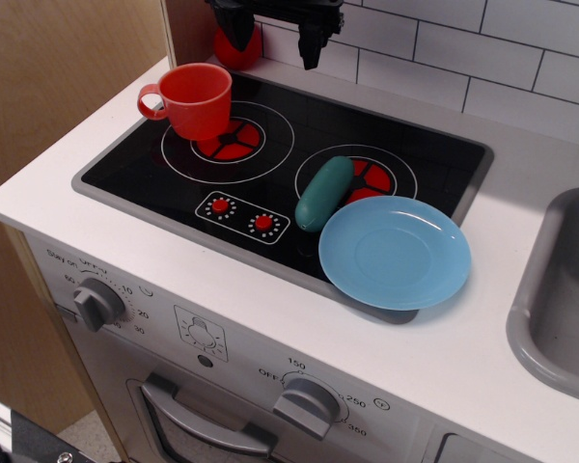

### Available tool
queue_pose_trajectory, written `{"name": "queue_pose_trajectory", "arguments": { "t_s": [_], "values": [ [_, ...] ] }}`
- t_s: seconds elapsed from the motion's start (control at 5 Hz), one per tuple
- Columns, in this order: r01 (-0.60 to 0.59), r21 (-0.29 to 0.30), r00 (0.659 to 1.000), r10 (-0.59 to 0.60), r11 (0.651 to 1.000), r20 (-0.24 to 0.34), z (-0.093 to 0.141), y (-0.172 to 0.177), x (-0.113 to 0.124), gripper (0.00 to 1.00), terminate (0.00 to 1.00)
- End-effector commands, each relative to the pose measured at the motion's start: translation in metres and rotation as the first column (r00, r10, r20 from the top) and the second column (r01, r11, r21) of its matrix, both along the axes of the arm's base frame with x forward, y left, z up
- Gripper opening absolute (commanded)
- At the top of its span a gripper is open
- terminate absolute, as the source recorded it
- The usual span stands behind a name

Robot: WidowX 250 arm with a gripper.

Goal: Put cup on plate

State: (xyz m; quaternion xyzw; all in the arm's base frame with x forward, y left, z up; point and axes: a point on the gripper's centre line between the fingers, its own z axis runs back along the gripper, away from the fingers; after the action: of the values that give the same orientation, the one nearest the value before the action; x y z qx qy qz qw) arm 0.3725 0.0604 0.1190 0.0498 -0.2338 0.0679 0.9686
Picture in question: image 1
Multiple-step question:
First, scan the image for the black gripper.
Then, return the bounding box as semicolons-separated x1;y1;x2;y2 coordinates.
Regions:
207;0;344;70

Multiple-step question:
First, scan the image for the red plastic cup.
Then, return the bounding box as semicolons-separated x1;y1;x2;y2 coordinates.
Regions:
137;63;233;141

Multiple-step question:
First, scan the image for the light blue plastic plate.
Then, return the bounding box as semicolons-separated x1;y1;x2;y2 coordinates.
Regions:
318;196;472;311

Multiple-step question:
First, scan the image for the red ball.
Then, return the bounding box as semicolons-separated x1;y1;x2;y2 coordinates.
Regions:
213;22;262;68

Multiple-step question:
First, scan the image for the black toy stovetop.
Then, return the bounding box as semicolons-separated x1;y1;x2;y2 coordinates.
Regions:
72;74;494;324

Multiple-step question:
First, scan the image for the teal toy pickle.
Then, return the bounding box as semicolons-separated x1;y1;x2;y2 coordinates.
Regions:
294;156;354;232

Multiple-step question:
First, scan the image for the red left stove button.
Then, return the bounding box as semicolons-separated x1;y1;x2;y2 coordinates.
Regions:
210;198;230;215

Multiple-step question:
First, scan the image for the red stove button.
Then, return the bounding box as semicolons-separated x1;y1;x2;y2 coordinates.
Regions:
254;215;274;232
210;198;230;215

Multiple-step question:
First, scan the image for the red right stove button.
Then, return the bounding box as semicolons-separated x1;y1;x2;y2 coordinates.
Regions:
254;215;274;232

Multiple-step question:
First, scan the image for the grey timer knob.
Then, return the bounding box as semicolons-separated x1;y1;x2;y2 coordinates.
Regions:
73;278;125;333

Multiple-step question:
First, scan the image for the grey oven temperature knob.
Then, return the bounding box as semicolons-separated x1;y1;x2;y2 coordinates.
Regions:
272;375;342;441

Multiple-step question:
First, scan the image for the grey toy sink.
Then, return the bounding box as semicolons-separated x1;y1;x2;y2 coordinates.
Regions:
506;188;579;399

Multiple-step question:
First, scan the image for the grey oven door handle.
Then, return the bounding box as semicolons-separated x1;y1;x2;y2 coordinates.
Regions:
141;374;278;459

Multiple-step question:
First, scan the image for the black base with cable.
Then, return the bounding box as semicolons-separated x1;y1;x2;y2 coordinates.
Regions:
0;410;98;463

